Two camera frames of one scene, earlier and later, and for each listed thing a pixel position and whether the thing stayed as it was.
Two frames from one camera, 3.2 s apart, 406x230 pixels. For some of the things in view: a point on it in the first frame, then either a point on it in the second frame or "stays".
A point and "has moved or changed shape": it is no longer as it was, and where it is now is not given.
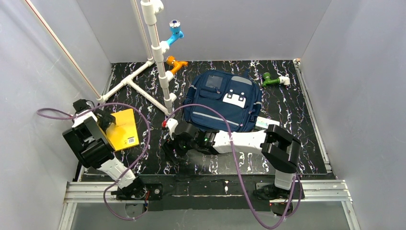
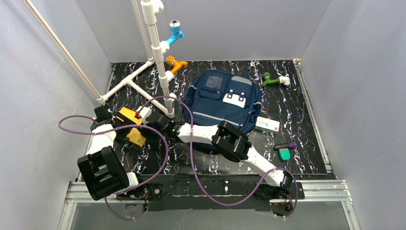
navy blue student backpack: (238, 97) stays
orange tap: (171, 60) stays
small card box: (264, 123) stays
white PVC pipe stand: (150, 9) stays
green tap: (266, 75) stays
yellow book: (123, 134) has moved or changed shape
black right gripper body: (177, 142) -> (152, 119)
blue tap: (177, 33) stays
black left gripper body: (106, 119) -> (118, 117)
